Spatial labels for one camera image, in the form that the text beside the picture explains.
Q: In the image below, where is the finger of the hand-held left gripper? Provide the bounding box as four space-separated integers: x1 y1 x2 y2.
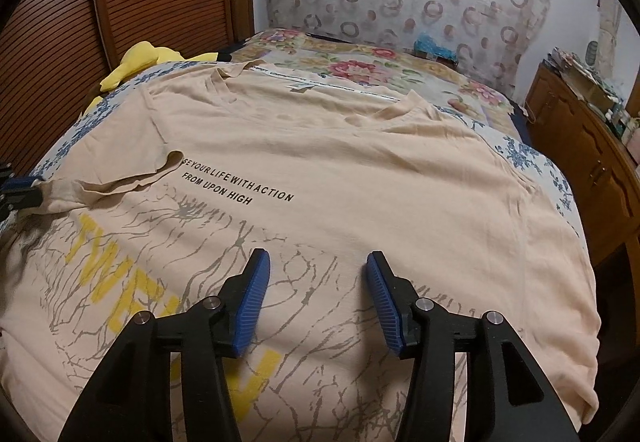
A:
0 162 45 217

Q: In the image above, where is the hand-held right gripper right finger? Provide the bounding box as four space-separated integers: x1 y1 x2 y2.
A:
365 250 583 442

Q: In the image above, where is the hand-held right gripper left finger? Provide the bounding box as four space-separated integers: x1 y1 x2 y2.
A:
57 248 272 442

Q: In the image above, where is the beige printed t-shirt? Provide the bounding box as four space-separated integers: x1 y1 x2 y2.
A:
0 59 603 442

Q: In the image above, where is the yellow cloth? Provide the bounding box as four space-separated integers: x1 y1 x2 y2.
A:
84 40 216 113

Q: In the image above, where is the blue floral blanket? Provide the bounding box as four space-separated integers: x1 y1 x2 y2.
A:
30 56 586 267

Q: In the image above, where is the pink floral bedsheet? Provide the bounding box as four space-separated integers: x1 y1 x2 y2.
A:
225 28 516 123

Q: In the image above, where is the wooden cabinet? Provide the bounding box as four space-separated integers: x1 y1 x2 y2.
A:
524 62 640 247

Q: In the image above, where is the teal packet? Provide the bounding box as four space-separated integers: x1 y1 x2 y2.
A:
414 32 458 65

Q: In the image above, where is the clutter of boxes and papers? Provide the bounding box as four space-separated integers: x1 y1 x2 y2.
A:
542 39 640 147

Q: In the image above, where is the pale patterned curtain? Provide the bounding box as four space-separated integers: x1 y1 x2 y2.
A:
597 0 622 72

